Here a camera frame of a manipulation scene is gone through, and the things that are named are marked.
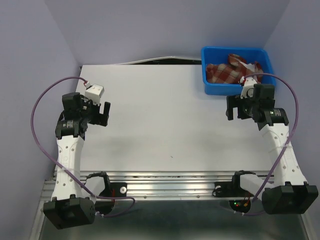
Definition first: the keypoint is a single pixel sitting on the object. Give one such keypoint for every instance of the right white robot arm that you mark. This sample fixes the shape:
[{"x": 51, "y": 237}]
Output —
[{"x": 290, "y": 193}]

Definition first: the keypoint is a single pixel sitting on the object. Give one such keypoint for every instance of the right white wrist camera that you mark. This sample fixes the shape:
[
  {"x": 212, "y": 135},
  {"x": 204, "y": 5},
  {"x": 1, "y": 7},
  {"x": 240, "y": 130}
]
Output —
[{"x": 247, "y": 87}]

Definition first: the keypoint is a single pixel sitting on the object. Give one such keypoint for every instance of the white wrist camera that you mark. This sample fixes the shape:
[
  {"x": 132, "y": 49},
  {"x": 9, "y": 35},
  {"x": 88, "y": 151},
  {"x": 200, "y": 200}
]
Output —
[
  {"x": 94, "y": 92},
  {"x": 247, "y": 87}
]

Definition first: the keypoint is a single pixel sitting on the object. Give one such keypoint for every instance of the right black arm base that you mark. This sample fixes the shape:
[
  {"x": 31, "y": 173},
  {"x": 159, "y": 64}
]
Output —
[{"x": 239, "y": 199}]

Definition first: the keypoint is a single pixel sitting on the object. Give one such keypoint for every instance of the blue plastic bin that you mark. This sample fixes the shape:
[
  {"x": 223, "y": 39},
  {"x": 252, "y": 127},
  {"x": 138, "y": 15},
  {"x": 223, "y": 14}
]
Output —
[{"x": 219, "y": 55}]

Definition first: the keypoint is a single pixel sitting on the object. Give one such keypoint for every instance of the aluminium rail frame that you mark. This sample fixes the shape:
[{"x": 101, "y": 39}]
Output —
[{"x": 175, "y": 206}]

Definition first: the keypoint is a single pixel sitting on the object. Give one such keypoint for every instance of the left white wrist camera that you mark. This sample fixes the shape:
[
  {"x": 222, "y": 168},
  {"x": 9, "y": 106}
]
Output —
[{"x": 94, "y": 92}]

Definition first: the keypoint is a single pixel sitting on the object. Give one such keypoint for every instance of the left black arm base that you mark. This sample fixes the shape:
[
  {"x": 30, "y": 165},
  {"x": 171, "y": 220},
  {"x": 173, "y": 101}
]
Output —
[{"x": 115, "y": 189}]

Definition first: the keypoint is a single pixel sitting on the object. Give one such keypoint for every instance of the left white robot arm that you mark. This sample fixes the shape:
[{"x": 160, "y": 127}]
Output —
[{"x": 69, "y": 207}]

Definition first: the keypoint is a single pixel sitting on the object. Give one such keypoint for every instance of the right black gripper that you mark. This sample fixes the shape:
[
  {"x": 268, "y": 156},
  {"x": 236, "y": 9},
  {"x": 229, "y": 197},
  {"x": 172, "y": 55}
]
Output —
[{"x": 232, "y": 101}]

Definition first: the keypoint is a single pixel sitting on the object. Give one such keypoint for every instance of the red plaid skirt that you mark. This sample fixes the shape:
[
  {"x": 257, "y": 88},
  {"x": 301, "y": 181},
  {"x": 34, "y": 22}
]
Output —
[{"x": 232, "y": 71}]

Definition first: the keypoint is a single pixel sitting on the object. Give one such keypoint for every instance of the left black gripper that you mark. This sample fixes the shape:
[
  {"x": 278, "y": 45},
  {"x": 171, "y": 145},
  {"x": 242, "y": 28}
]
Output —
[{"x": 100, "y": 119}]

